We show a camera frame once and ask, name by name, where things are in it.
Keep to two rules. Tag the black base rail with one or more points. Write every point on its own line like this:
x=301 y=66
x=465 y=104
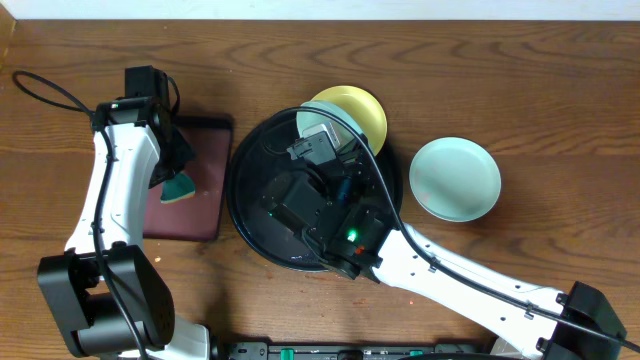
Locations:
x=266 y=351

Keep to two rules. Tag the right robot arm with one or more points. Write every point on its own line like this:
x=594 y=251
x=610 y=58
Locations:
x=539 y=322

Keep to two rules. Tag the green sponge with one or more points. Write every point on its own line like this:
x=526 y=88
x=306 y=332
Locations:
x=180 y=187

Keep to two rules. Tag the round black serving tray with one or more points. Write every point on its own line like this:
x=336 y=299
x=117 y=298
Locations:
x=250 y=225

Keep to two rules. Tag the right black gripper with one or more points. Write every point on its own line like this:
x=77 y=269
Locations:
x=357 y=162

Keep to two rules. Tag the rectangular black brown tray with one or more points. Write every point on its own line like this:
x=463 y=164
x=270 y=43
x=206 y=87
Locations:
x=197 y=217

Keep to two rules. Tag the yellow plate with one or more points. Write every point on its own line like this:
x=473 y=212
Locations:
x=363 y=107

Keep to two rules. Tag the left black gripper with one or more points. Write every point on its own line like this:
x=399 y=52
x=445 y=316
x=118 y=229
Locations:
x=184 y=151

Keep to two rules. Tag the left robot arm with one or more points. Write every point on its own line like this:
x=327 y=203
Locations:
x=105 y=296

